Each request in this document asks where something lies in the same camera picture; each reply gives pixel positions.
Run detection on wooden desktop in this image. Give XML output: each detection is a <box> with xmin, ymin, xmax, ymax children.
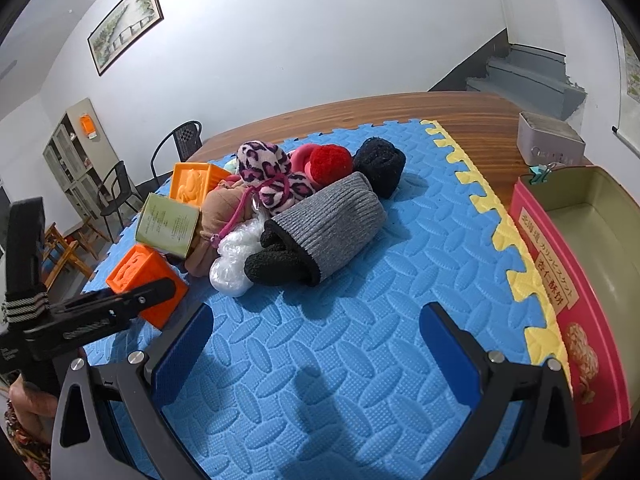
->
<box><xmin>197</xmin><ymin>91</ymin><xmax>633</xmax><ymax>461</ymax></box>

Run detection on wooden chair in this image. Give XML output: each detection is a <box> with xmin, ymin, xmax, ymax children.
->
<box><xmin>42</xmin><ymin>222</ymin><xmax>96</xmax><ymax>291</ymax></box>

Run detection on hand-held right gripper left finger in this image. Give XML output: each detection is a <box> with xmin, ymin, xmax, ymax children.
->
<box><xmin>50</xmin><ymin>302</ymin><xmax>216</xmax><ymax>480</ymax></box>

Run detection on framed landscape painting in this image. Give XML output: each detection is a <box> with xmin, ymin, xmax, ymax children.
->
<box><xmin>87</xmin><ymin>0</ymin><xmax>165</xmax><ymax>77</ymax></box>

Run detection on grey staircase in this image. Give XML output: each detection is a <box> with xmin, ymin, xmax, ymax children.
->
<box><xmin>427</xmin><ymin>42</ymin><xmax>588</xmax><ymax>121</ymax></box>

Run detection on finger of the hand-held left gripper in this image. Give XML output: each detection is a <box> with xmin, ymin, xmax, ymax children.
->
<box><xmin>22</xmin><ymin>277</ymin><xmax>177</xmax><ymax>348</ymax></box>

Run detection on blue foam mat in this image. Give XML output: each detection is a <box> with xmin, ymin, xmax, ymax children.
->
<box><xmin>80</xmin><ymin>119</ymin><xmax>546</xmax><ymax>480</ymax></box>

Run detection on orange embossed cube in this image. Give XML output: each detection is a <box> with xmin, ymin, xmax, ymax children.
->
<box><xmin>106</xmin><ymin>245</ymin><xmax>190</xmax><ymax>331</ymax></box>
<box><xmin>169</xmin><ymin>162</ymin><xmax>233</xmax><ymax>207</ymax></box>

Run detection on grey and black knit sock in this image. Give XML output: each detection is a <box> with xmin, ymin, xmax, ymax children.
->
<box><xmin>244</xmin><ymin>171</ymin><xmax>388</xmax><ymax>288</ymax></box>

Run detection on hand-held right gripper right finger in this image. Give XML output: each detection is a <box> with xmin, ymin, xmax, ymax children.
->
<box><xmin>419</xmin><ymin>302</ymin><xmax>583</xmax><ymax>480</ymax></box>

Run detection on hanging wall scroll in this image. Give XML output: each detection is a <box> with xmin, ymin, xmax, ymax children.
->
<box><xmin>612</xmin><ymin>15</ymin><xmax>640</xmax><ymax>156</ymax></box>

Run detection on cream paper box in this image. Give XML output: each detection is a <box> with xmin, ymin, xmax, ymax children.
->
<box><xmin>136</xmin><ymin>192</ymin><xmax>202</xmax><ymax>257</ymax></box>

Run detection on teal binder clip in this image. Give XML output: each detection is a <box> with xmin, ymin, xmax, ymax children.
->
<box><xmin>527</xmin><ymin>162</ymin><xmax>563</xmax><ymax>186</ymax></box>

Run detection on red pompom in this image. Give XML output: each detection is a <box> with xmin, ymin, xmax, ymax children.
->
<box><xmin>304</xmin><ymin>144</ymin><xmax>355</xmax><ymax>183</ymax></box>

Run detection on pink leopard plush earmuffs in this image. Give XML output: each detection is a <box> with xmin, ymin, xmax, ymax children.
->
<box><xmin>217</xmin><ymin>141</ymin><xmax>316</xmax><ymax>251</ymax></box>

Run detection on grey glass-door cabinet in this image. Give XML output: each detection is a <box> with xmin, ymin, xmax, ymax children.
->
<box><xmin>42</xmin><ymin>97</ymin><xmax>118</xmax><ymax>221</ymax></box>

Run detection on pink foam ring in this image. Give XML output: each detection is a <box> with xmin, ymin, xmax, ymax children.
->
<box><xmin>290</xmin><ymin>142</ymin><xmax>321</xmax><ymax>181</ymax></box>

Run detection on beige knit hat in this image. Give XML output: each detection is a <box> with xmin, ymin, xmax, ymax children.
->
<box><xmin>182</xmin><ymin>180</ymin><xmax>261</xmax><ymax>278</ymax></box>

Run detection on black rolled sock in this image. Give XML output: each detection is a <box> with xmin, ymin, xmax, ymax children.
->
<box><xmin>352</xmin><ymin>136</ymin><xmax>407</xmax><ymax>200</ymax></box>

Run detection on white plastic bag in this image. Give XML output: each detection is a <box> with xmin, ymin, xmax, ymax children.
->
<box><xmin>209</xmin><ymin>212</ymin><xmax>273</xmax><ymax>298</ymax></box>

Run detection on yellow foam mat strip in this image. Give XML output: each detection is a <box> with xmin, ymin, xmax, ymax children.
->
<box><xmin>420</xmin><ymin>120</ymin><xmax>571</xmax><ymax>396</ymax></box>

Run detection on grey tin box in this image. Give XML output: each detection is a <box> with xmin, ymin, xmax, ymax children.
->
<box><xmin>516</xmin><ymin>111</ymin><xmax>587</xmax><ymax>167</ymax></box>

